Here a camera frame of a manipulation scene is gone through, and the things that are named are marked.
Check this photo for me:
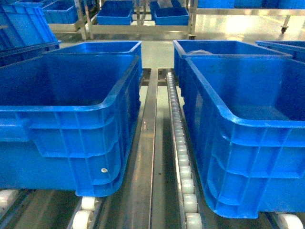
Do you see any blue bin behind left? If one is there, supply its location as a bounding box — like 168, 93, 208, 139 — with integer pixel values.
43, 41, 143, 83

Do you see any large blue left bin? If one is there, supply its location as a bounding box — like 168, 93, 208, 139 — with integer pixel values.
0, 54, 140, 197

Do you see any large blue bin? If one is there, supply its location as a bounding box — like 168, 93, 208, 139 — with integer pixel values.
183, 56, 305, 219
0, 54, 140, 197

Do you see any large blue right bin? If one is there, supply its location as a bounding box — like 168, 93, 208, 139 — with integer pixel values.
183, 56, 305, 219

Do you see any blue bin behind right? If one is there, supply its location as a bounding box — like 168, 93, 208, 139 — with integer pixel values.
173, 40, 293, 82

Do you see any white roller track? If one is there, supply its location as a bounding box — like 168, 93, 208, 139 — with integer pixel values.
166, 72, 203, 229

